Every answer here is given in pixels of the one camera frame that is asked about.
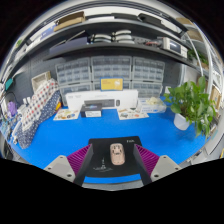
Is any white blue tissue box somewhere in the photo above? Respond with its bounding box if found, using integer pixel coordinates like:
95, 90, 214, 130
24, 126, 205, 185
138, 97, 167, 114

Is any dark shelf unit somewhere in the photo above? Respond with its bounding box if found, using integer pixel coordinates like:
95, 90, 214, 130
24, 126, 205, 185
9, 8, 214, 71

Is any red blue plaid cloth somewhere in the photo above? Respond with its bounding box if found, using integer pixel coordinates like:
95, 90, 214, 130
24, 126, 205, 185
20, 78, 60, 133

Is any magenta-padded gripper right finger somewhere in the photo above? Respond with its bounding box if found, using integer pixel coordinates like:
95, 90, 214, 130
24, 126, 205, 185
133, 143, 183, 186

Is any beige framed tray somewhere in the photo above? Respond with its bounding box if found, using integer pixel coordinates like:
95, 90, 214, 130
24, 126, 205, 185
31, 70, 52, 93

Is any small black box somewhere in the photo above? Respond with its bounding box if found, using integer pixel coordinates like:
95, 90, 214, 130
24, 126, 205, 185
79, 103, 103, 118

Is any navy polka-dot cloth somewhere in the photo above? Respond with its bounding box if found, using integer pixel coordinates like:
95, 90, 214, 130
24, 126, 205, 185
15, 89, 62, 150

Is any transparent pink computer mouse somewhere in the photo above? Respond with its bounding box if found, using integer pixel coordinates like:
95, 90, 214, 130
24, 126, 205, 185
109, 142, 126, 166

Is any colourful picture sheet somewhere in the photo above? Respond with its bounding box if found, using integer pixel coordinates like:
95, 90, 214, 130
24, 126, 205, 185
117, 107, 150, 121
53, 108, 81, 121

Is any white keyboard box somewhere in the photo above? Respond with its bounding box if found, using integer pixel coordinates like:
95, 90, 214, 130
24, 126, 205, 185
65, 89, 139, 112

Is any yellow blue box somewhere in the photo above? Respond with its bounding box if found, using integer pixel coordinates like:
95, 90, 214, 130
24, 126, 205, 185
100, 77, 124, 92

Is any potted green plant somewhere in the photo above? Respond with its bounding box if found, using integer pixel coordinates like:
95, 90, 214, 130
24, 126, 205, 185
163, 76, 216, 138

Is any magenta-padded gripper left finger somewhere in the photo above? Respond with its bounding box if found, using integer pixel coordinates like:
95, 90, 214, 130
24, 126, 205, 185
43, 143, 95, 187

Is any black mouse pad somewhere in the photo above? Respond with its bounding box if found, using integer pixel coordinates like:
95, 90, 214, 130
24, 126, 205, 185
83, 135, 145, 178

